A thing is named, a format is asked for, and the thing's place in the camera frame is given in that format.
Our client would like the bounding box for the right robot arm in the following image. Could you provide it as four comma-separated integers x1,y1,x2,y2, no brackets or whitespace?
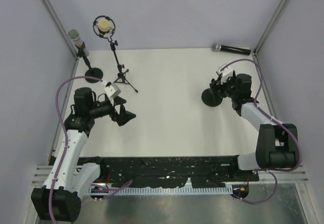
205,74,301,181

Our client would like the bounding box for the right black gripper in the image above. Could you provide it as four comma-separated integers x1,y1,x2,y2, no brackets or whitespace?
210,73,239,101

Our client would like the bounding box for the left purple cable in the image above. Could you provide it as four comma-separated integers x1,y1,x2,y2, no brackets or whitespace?
49,76,134,224

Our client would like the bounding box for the black tripod stand with shockmount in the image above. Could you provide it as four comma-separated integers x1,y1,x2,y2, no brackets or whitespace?
92,15,138,93

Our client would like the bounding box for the cream condenser microphone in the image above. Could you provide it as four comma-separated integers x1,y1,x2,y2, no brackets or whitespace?
98,18,111,38

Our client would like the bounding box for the grey microphone on stand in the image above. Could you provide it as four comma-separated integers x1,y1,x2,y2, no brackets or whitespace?
68,29,90,56

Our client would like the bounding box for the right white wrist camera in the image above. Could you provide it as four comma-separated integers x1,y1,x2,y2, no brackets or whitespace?
216,64,234,84

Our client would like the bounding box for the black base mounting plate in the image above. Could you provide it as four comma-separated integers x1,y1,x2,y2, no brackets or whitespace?
77,156,259,189

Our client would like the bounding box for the rear black round-base stand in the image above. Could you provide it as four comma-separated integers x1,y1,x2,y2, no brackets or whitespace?
77,47,103,79

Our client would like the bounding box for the black round-base mic stand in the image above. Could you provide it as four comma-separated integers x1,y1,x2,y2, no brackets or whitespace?
201,83,223,107

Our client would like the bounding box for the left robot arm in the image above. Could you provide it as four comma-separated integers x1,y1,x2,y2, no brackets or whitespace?
31,83,136,222

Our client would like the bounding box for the black silver handheld microphone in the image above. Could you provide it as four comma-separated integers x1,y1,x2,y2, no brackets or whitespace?
212,43,251,56

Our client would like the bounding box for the white slotted cable duct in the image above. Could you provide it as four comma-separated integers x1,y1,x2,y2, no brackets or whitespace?
86,186,233,196

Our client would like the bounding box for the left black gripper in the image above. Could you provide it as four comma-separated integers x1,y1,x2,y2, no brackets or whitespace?
88,96,136,125

